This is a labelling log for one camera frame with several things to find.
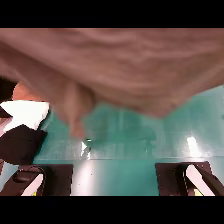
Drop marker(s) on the brown shirt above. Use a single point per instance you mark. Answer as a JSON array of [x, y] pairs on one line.
[[120, 66]]

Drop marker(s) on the orange garment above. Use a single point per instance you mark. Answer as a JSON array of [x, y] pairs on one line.
[[24, 93]]

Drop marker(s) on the black garment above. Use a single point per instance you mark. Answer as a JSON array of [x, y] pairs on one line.
[[20, 143], [6, 88]]

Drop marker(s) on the white garment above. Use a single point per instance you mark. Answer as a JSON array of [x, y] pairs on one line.
[[26, 111]]

